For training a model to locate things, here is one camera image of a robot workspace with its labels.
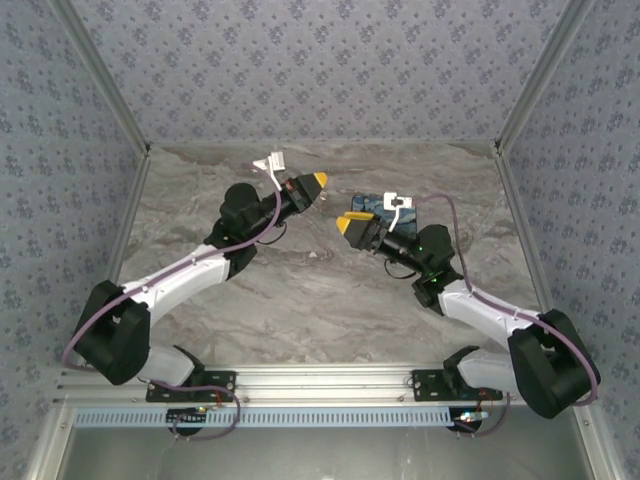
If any black mount plate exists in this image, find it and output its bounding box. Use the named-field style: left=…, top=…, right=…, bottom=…
left=145, top=368, right=238, bottom=403
left=410, top=368, right=504, bottom=403

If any white slotted cable duct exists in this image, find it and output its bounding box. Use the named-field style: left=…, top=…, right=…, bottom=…
left=73, top=405, right=454, bottom=430

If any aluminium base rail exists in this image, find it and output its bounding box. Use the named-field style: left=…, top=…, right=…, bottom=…
left=53, top=365, right=600, bottom=405

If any starry night tin box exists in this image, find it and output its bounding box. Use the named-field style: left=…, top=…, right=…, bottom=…
left=351, top=194, right=420, bottom=237

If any right black mount plate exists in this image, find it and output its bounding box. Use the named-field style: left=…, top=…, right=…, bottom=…
left=410, top=368, right=504, bottom=403

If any aluminium side rail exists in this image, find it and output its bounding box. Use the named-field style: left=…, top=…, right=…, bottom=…
left=493, top=144, right=554, bottom=316
left=102, top=149, right=154, bottom=291

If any aluminium corner post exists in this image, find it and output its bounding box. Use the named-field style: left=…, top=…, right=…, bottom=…
left=49, top=0, right=152, bottom=157
left=493, top=0, right=599, bottom=154

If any left black mount plate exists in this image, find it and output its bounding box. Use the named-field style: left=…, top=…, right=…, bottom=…
left=145, top=368, right=238, bottom=403

